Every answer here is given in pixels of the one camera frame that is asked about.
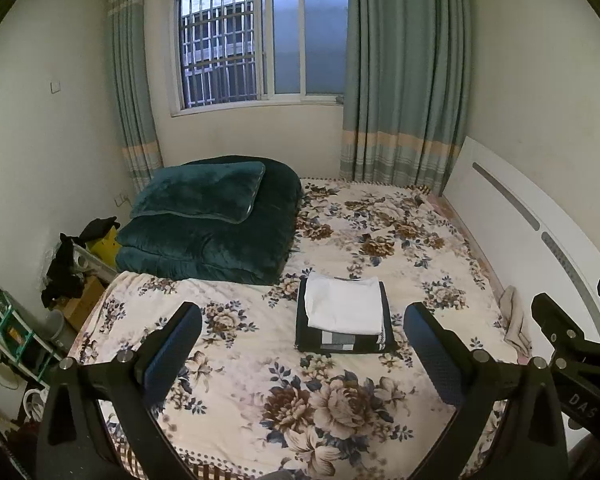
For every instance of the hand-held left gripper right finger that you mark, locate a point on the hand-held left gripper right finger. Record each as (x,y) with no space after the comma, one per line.
(432,355)

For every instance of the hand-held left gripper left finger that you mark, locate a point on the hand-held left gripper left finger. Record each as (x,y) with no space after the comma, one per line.
(172,355)

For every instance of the white t-shirt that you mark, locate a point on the white t-shirt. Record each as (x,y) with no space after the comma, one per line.
(342,305)

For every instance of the beige cloth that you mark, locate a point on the beige cloth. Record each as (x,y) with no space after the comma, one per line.
(514,320)

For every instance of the black grey striped folded garment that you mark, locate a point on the black grey striped folded garment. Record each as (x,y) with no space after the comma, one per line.
(347,342)

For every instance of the floral bed sheet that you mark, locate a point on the floral bed sheet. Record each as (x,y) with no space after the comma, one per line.
(260,360)

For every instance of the white headboard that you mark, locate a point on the white headboard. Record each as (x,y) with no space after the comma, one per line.
(510,240)

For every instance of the cardboard box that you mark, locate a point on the cardboard box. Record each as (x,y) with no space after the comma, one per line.
(82,305)

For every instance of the dark green quilt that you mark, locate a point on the dark green quilt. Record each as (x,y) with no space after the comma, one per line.
(215,245)

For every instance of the grey plastic bucket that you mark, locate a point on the grey plastic bucket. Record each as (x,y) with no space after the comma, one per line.
(57,327)

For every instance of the large black garment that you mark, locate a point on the large black garment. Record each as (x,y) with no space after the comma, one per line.
(62,275)

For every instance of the small black garment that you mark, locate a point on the small black garment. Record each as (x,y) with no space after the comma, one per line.
(100,227)

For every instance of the teal storage rack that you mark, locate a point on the teal storage rack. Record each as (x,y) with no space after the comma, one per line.
(15,332)

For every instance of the dark green pillow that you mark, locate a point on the dark green pillow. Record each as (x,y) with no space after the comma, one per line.
(200,190)

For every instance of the wide green curtain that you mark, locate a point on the wide green curtain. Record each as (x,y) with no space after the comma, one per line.
(405,85)

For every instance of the narrow green curtain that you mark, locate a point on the narrow green curtain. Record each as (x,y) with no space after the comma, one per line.
(132,85)

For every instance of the barred window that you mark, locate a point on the barred window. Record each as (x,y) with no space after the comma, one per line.
(260,40)

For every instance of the white plastic frame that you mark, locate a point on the white plastic frame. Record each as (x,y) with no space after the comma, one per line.
(92,262)

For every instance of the wall socket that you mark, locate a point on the wall socket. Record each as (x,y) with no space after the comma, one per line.
(122,199)

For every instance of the wall switch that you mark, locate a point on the wall switch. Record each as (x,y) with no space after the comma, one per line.
(56,86)

